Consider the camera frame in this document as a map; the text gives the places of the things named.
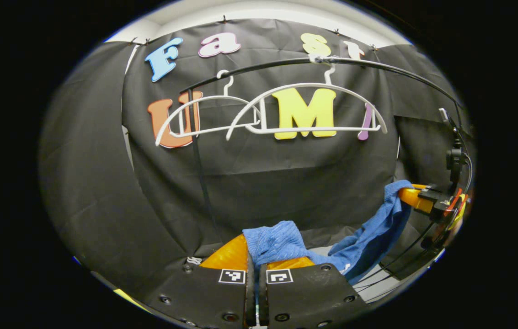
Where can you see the white clothes hanger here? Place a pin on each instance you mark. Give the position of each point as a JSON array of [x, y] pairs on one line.
[[304, 85], [215, 98]]

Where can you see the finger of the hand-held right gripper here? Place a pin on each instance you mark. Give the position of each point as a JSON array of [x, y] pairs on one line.
[[416, 197]]

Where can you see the black clothes rail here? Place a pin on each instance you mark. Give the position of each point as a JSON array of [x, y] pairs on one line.
[[249, 71]]

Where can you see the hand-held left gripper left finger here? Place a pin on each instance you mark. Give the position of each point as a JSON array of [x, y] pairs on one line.
[[204, 297]]

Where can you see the black backdrop cloth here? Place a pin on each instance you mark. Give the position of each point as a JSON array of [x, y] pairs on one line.
[[94, 183]]

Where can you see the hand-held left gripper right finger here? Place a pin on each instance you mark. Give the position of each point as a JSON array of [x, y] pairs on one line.
[[309, 297]]

